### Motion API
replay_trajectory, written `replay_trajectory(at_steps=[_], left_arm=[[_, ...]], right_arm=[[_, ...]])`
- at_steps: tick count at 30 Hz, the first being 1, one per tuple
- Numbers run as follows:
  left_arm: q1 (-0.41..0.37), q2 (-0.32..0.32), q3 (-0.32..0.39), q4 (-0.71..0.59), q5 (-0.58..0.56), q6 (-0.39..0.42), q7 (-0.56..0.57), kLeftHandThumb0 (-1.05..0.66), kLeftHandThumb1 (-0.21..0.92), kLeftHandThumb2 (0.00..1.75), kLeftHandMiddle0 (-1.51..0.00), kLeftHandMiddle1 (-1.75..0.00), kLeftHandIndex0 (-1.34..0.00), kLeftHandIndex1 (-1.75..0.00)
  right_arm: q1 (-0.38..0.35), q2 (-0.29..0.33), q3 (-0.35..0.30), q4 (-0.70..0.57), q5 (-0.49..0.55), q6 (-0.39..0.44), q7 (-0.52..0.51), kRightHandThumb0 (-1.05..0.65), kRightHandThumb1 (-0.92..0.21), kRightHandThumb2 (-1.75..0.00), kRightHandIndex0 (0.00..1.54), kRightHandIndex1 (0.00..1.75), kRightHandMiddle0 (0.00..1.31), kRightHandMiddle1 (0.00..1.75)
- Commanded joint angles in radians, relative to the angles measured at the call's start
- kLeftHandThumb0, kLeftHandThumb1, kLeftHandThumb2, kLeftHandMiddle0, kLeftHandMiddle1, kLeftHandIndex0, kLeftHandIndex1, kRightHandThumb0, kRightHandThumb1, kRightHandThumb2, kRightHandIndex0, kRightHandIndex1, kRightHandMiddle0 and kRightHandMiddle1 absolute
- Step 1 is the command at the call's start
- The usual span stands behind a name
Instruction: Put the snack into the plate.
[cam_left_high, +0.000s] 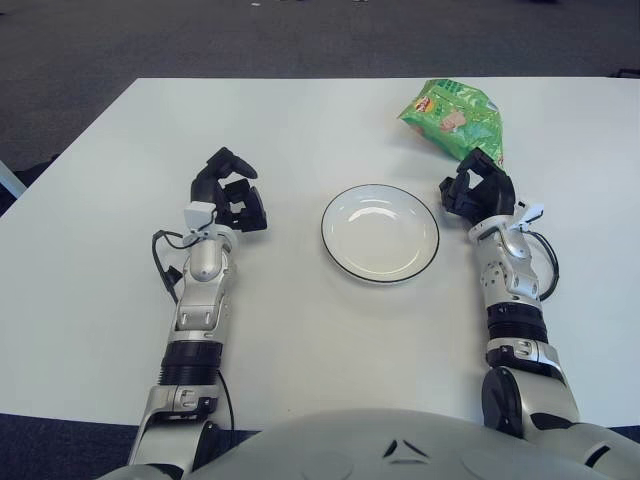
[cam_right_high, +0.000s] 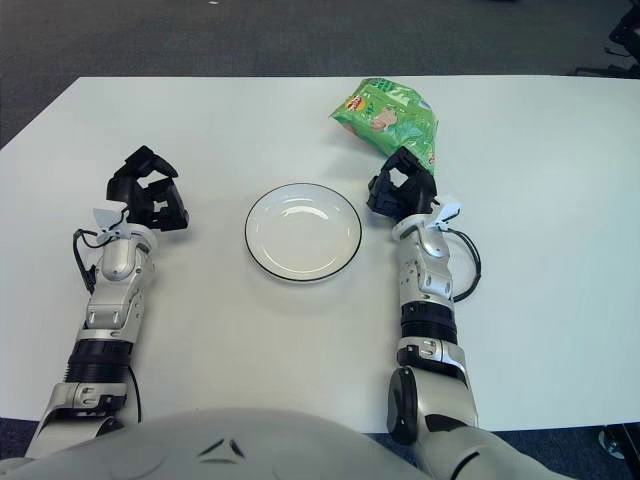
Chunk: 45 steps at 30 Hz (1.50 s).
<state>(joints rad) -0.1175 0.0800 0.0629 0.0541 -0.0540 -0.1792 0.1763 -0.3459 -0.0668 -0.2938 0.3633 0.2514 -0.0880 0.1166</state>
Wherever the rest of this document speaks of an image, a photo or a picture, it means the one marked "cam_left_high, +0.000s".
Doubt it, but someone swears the green snack chip bag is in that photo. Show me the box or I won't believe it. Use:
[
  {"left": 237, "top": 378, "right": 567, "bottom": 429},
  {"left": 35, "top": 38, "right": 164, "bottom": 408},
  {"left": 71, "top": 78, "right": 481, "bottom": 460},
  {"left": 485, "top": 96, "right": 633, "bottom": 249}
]
[{"left": 397, "top": 78, "right": 506, "bottom": 169}]

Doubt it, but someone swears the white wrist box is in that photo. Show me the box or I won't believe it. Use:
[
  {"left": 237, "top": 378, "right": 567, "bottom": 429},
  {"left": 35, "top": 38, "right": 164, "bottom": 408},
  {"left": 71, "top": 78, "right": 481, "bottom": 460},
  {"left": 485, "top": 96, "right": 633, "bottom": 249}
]
[
  {"left": 514, "top": 199, "right": 546, "bottom": 231},
  {"left": 183, "top": 200, "right": 217, "bottom": 246}
]

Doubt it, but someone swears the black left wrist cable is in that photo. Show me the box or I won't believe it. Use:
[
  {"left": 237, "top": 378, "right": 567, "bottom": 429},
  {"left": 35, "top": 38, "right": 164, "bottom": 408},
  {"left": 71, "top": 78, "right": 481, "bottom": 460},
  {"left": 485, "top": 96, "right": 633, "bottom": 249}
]
[{"left": 151, "top": 228, "right": 189, "bottom": 301}]

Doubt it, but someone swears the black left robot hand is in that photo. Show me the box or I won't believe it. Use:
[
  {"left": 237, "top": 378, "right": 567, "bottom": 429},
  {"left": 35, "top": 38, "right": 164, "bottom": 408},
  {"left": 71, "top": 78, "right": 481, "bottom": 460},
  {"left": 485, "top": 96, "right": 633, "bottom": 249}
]
[{"left": 189, "top": 146, "right": 270, "bottom": 235}]

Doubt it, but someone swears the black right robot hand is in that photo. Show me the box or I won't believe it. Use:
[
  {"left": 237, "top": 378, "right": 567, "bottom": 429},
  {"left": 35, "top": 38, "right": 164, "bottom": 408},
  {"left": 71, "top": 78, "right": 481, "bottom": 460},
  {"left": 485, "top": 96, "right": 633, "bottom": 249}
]
[{"left": 438, "top": 146, "right": 517, "bottom": 225}]

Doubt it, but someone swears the grey robot torso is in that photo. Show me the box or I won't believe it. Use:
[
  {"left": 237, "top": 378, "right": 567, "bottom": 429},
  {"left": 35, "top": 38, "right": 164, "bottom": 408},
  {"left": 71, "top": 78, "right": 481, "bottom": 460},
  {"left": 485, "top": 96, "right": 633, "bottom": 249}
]
[{"left": 89, "top": 407, "right": 640, "bottom": 480}]

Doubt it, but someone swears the white plate black rim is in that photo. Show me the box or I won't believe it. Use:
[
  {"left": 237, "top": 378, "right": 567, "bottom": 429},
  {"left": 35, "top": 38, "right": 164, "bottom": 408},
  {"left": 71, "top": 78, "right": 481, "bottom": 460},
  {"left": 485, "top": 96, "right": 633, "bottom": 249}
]
[{"left": 320, "top": 183, "right": 442, "bottom": 289}]

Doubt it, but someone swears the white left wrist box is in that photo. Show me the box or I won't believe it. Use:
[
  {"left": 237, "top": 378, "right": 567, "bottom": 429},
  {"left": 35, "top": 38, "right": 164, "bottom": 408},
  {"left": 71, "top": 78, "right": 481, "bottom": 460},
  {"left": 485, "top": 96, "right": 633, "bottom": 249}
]
[{"left": 183, "top": 200, "right": 217, "bottom": 246}]

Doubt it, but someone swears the black left elbow cable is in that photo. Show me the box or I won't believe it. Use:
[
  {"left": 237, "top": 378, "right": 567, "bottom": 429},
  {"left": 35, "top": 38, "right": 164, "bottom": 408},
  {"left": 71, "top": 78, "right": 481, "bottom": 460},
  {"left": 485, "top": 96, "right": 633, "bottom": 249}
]
[{"left": 219, "top": 367, "right": 237, "bottom": 431}]

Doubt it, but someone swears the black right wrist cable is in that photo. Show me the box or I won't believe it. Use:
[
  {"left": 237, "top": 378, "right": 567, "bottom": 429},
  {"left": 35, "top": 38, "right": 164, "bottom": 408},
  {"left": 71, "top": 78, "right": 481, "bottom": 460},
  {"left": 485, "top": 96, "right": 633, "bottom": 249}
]
[{"left": 519, "top": 227, "right": 559, "bottom": 301}]

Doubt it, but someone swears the white table leg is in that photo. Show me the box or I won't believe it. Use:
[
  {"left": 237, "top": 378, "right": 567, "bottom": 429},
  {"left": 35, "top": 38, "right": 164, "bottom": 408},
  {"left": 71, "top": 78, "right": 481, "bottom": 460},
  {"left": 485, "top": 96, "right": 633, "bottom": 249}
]
[{"left": 0, "top": 159, "right": 27, "bottom": 201}]

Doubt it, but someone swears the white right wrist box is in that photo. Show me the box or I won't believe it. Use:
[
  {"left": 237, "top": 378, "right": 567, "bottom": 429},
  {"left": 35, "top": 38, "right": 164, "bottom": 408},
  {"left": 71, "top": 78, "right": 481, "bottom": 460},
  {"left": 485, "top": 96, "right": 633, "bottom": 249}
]
[{"left": 514, "top": 199, "right": 546, "bottom": 231}]

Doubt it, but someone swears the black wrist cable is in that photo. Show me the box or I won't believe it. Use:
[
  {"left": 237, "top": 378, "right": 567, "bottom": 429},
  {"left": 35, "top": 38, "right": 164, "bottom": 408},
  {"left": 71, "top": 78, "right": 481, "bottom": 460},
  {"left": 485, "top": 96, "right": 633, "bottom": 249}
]
[
  {"left": 519, "top": 227, "right": 559, "bottom": 301},
  {"left": 151, "top": 228, "right": 189, "bottom": 301}
]

